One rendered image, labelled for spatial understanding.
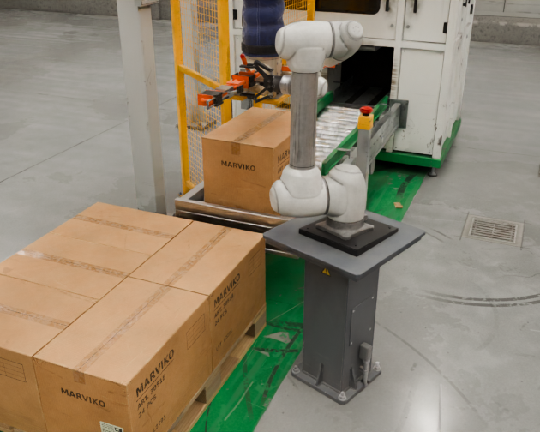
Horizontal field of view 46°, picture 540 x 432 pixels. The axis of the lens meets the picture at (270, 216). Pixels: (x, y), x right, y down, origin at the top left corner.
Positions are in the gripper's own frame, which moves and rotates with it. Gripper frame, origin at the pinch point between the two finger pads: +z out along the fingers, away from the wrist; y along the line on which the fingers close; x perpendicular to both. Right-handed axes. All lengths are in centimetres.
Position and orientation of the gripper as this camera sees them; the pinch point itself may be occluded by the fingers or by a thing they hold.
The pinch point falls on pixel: (243, 80)
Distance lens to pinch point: 309.8
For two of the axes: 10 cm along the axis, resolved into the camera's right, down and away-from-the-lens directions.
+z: -9.3, -1.6, 3.3
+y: 0.0, 9.0, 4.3
